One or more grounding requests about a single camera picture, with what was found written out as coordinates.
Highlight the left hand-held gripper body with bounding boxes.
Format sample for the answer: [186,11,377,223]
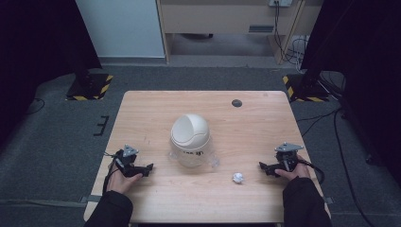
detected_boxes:
[113,144,150,178]

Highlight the white wall panel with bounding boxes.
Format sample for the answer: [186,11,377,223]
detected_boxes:
[75,0,166,59]

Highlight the beige wooden desk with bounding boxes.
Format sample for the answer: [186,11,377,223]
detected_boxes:
[156,0,324,65]

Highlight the person's right hand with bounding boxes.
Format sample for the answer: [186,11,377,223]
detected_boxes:
[274,154,312,182]

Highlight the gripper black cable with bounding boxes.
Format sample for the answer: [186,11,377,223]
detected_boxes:
[298,159,325,185]
[101,150,120,194]

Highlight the black floor cable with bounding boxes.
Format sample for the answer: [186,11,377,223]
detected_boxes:
[296,107,376,227]
[24,97,45,115]

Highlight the black curtain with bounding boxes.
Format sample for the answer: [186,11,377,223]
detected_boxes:
[0,0,103,143]
[300,0,401,178]

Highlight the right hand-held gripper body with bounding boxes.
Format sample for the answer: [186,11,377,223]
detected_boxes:
[266,142,305,178]

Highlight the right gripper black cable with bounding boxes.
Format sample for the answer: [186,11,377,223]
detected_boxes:
[298,159,325,185]

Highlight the hanging black cables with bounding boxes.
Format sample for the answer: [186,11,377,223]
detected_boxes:
[272,0,310,66]

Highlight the black striped stand base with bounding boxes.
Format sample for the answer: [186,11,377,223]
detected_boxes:
[65,73,114,102]
[282,73,332,103]

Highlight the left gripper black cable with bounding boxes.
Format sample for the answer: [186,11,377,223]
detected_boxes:
[101,150,120,194]

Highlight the white domed trash can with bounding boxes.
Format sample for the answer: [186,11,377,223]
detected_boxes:
[168,113,219,168]

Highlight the person's left hand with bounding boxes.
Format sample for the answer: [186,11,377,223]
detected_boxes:
[106,162,144,195]

